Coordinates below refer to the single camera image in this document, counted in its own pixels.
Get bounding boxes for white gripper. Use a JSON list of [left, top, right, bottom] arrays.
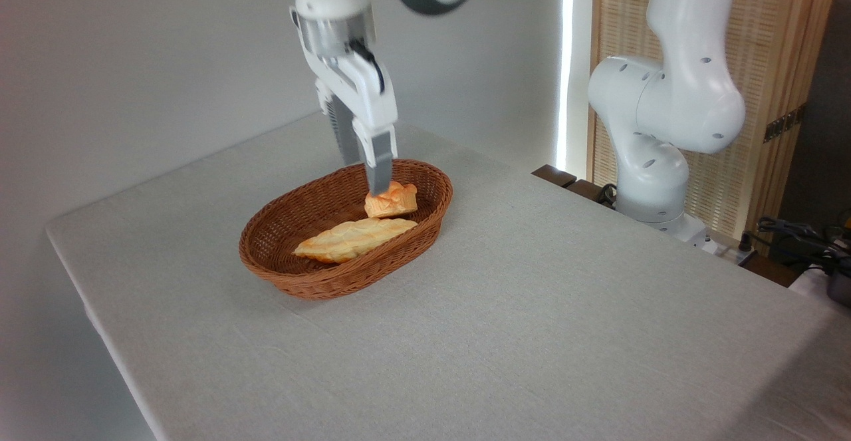
[[303, 45, 398, 196]]

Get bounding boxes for round orange bread roll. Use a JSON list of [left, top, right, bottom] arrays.
[[364, 181, 418, 219]]

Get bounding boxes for long braided bread loaf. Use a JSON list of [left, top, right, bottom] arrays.
[[293, 217, 419, 265]]

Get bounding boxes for brown wicker oval basket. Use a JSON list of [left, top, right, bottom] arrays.
[[239, 159, 454, 301]]

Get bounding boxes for dark wooden furniture piece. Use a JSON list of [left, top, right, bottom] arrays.
[[532, 164, 619, 209]]

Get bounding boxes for grey tablecloth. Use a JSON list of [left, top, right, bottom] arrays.
[[45, 112, 851, 441]]

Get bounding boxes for wooden slatted screen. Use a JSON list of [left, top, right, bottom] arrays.
[[588, 0, 842, 242]]

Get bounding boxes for black metal screen hinge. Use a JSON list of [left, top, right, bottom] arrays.
[[763, 105, 806, 144]]

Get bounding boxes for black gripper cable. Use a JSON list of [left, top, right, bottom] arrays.
[[348, 40, 387, 94]]

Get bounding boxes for black cable bundle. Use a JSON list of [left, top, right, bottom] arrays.
[[739, 215, 851, 277]]

